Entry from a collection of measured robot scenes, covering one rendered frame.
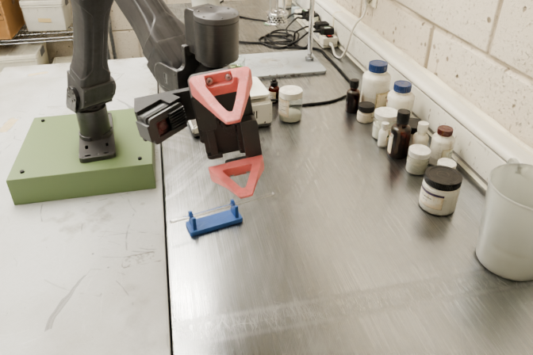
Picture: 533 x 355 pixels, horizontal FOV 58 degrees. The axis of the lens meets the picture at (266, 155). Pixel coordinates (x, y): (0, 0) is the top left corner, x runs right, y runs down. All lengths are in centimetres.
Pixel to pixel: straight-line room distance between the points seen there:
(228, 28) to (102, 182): 50
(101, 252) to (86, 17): 40
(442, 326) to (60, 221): 67
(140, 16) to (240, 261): 41
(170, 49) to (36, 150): 50
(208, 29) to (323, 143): 60
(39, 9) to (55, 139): 224
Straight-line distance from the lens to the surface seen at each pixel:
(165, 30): 70
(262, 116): 117
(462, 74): 117
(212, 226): 87
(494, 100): 109
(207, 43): 60
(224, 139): 59
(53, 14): 330
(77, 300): 81
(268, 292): 77
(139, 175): 98
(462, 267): 86
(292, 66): 155
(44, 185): 101
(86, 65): 95
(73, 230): 94
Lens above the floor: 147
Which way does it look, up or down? 32 degrees down
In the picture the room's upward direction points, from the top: straight up
